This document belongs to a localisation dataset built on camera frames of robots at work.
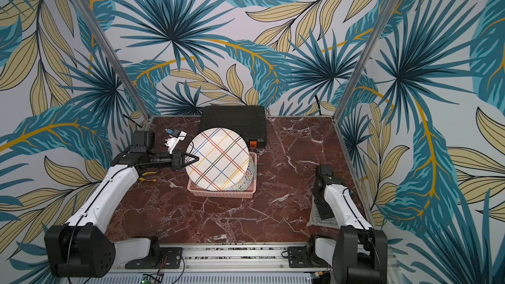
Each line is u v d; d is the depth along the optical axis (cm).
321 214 75
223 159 78
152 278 72
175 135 68
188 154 72
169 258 73
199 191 84
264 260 75
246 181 90
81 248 39
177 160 67
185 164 72
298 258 74
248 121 118
